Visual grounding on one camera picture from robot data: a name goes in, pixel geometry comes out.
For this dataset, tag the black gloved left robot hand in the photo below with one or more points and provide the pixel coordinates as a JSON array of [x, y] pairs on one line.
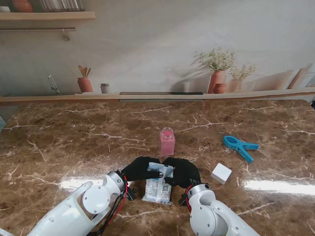
[[136, 169]]

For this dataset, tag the white blue salt bag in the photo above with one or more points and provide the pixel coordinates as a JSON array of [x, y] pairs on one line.
[[157, 190]]

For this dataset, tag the glass jars on shelf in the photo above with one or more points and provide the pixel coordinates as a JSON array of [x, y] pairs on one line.
[[61, 5]]

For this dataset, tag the clear bottle with pink seasoning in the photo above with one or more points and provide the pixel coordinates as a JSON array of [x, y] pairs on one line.
[[167, 145]]

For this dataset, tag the leaning wooden cutting boards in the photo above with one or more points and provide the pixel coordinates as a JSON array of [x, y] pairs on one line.
[[300, 78]]

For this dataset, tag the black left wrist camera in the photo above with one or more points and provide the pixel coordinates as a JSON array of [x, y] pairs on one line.
[[131, 194]]

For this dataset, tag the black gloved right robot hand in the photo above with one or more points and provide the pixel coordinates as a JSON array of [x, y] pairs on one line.
[[184, 172]]

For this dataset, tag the pale vase with flowers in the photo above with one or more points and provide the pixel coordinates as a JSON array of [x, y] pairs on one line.
[[237, 84]]

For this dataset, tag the white square bottle cap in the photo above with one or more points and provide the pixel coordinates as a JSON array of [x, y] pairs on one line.
[[221, 173]]

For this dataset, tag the blue plastic bag clip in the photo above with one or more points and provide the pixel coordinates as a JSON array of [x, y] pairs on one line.
[[240, 146]]

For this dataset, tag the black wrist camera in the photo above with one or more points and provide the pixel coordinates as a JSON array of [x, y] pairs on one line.
[[183, 199], [131, 194]]

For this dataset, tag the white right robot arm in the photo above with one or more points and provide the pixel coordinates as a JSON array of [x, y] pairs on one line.
[[211, 214]]

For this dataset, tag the small round terracotta pot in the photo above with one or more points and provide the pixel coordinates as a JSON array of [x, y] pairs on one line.
[[220, 89]]

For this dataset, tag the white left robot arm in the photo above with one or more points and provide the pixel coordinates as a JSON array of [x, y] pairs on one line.
[[78, 211]]

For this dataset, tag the wooden wall shelf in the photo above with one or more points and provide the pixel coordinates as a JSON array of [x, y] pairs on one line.
[[49, 16]]

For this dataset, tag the round terracotta jar on shelf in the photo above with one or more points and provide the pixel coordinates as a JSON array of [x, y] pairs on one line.
[[22, 5]]

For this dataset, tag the long wooden counter ledge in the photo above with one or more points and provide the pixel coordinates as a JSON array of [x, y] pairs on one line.
[[73, 98]]

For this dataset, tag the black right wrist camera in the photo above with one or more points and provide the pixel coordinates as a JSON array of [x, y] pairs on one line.
[[183, 199]]

